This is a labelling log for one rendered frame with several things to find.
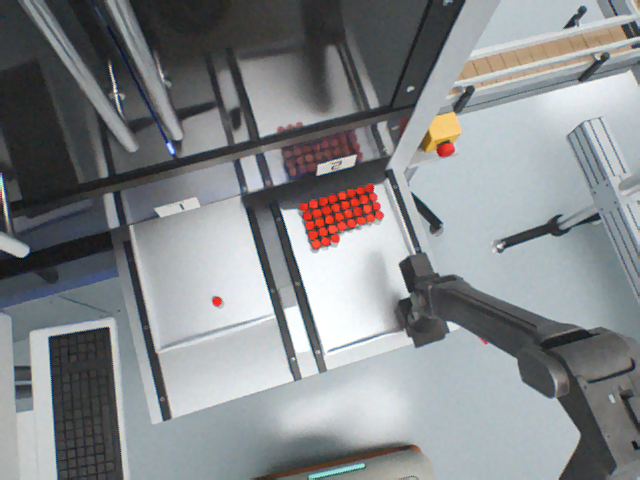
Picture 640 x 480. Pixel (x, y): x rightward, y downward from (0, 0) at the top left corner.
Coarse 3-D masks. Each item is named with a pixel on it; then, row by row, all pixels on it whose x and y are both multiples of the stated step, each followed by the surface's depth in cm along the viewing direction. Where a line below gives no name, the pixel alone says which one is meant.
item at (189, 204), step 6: (174, 204) 107; (186, 204) 109; (192, 204) 110; (198, 204) 111; (156, 210) 107; (162, 210) 108; (168, 210) 109; (174, 210) 110; (180, 210) 111; (162, 216) 111
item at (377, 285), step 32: (384, 192) 127; (288, 224) 124; (384, 224) 125; (320, 256) 122; (352, 256) 122; (384, 256) 123; (320, 288) 120; (352, 288) 120; (384, 288) 121; (320, 320) 118; (352, 320) 119; (384, 320) 119
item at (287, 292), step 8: (280, 288) 114; (288, 288) 115; (288, 296) 116; (288, 304) 118; (296, 304) 119; (288, 312) 118; (296, 312) 119; (288, 320) 118; (296, 320) 118; (296, 328) 118; (296, 336) 117; (304, 336) 117; (296, 344) 117; (304, 344) 117; (296, 352) 116
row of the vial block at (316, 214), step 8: (352, 200) 121; (360, 200) 121; (368, 200) 122; (376, 200) 122; (328, 208) 120; (336, 208) 120; (344, 208) 120; (352, 208) 122; (304, 216) 119; (312, 216) 121; (320, 216) 121; (304, 224) 123
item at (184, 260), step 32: (160, 224) 122; (192, 224) 123; (224, 224) 123; (160, 256) 120; (192, 256) 121; (224, 256) 121; (256, 256) 118; (160, 288) 119; (192, 288) 119; (224, 288) 119; (256, 288) 119; (160, 320) 117; (192, 320) 117; (224, 320) 117; (256, 320) 118; (160, 352) 114
